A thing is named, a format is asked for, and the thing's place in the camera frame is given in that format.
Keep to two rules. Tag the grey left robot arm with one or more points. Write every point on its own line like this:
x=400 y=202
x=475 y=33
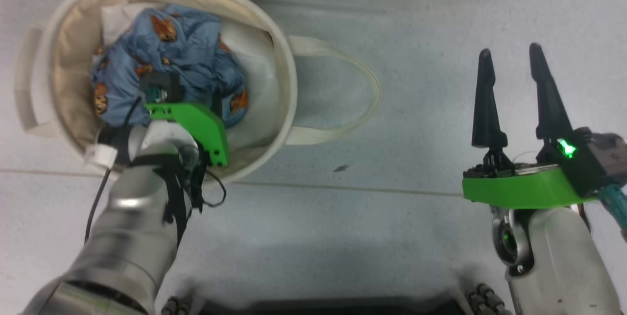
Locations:
x=127 y=236

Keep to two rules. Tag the white cloth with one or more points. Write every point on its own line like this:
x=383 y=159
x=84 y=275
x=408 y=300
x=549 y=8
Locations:
x=254 y=75

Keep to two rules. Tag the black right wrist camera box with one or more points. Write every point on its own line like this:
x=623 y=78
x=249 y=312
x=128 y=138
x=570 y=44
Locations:
x=602 y=158

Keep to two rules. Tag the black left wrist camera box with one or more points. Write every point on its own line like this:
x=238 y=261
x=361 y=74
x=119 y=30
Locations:
x=159 y=84

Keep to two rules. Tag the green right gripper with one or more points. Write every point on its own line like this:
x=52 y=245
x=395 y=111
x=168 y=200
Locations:
x=519 y=190

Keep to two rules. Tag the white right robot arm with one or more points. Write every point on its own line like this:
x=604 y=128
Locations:
x=563 y=256

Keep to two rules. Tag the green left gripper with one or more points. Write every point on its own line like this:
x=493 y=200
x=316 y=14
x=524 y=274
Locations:
x=201 y=126

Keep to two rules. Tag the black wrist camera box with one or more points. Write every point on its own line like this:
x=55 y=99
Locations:
x=159 y=84
x=602 y=158

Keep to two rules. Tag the blue cartoon print garment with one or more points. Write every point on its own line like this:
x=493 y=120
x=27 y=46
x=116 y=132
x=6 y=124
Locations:
x=186 y=40

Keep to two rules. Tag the dark robot base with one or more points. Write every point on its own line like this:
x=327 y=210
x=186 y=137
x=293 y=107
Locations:
x=318 y=307

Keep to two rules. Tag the cream canvas laundry basket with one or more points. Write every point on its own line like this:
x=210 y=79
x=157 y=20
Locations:
x=73 y=50

